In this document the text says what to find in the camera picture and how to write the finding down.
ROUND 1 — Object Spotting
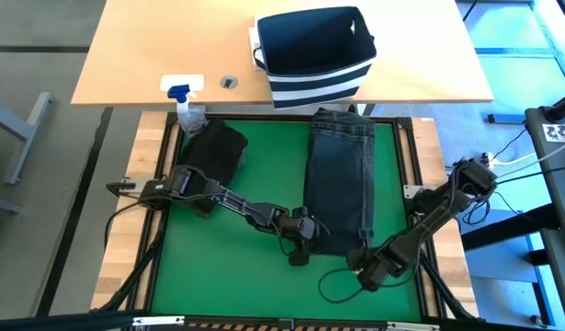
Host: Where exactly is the light wooden desk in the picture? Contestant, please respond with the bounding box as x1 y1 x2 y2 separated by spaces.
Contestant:
70 0 494 108

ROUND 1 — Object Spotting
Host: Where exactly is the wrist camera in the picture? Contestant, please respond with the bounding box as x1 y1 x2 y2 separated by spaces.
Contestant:
356 224 375 252
288 250 311 268

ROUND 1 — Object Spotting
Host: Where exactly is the silver frame bracket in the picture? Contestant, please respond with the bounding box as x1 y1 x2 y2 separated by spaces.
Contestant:
386 321 442 331
132 315 186 327

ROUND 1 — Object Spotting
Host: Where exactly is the white label card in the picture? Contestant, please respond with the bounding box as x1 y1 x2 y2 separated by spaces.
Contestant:
159 74 205 93

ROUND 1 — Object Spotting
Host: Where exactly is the white printed paper tag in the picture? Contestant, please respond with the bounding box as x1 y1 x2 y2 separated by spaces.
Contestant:
542 122 565 143

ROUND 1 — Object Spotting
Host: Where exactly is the black table frame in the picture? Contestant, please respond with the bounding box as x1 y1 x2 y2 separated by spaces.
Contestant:
125 111 483 331

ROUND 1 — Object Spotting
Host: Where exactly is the black pole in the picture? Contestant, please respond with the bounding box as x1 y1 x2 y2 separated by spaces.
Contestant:
541 89 565 123

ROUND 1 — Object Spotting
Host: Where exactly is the grey equipment cart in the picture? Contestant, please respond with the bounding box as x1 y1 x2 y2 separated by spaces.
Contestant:
524 104 565 234

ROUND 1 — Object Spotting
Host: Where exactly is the grey metal desk frame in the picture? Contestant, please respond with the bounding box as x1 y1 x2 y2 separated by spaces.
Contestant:
0 90 53 215

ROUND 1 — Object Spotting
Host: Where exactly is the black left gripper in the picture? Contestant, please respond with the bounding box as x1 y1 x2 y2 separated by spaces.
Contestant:
265 205 321 254

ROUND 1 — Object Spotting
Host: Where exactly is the yellow black hazard tape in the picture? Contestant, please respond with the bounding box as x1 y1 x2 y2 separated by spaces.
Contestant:
189 323 370 331

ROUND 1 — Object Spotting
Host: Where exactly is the navy white striped laundry bin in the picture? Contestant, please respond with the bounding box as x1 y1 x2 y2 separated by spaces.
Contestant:
248 6 378 110

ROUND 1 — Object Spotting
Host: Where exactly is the white cable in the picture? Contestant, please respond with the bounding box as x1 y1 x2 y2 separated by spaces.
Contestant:
486 137 565 169

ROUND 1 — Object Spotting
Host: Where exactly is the charcoal garment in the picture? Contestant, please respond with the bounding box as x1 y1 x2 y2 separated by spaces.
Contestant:
302 108 378 257

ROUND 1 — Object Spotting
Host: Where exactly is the black floor cable coil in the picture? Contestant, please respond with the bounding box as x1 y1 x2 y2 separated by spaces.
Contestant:
460 197 493 227

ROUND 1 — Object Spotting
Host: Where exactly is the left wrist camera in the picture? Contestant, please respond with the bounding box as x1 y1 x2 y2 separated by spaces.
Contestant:
288 250 311 268

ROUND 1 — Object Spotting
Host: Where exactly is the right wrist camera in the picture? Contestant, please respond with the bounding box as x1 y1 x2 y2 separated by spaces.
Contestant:
356 224 375 252

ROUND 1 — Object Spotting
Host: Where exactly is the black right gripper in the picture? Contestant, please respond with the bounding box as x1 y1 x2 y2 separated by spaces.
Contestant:
347 246 403 294

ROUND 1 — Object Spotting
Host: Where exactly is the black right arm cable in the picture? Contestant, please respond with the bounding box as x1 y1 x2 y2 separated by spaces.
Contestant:
317 266 373 305

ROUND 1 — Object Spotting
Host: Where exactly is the clear spray bottle blue trigger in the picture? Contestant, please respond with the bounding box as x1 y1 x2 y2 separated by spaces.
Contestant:
166 84 209 138

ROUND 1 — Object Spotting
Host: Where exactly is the black garment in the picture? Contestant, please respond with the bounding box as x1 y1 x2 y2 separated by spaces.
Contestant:
175 118 249 218

